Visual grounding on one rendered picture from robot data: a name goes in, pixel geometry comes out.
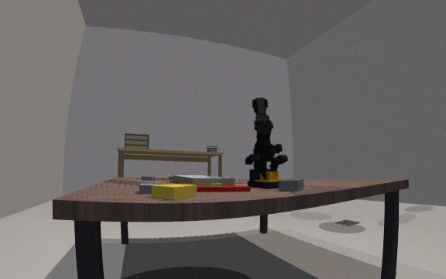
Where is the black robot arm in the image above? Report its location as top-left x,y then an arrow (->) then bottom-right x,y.
252,98 -> 283,155

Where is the white rectangular panel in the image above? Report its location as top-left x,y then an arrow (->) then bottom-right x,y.
173,175 -> 235,187

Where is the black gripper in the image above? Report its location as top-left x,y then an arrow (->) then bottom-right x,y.
245,142 -> 288,180

